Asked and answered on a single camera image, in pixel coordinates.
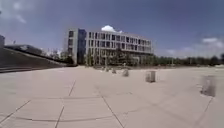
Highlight low grey building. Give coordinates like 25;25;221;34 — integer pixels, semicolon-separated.
4;43;44;56

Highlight distant row of trees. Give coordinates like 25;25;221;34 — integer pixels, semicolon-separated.
151;53;224;67

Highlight pale concrete slab plaza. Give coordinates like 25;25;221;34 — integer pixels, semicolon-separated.
0;65;224;128

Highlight row of small trees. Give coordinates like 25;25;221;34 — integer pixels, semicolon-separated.
84;48;141;67

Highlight wide dark steps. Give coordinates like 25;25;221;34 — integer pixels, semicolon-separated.
0;46;69;74

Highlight white building with grid windows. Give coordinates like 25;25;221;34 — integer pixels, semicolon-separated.
66;28;155;67

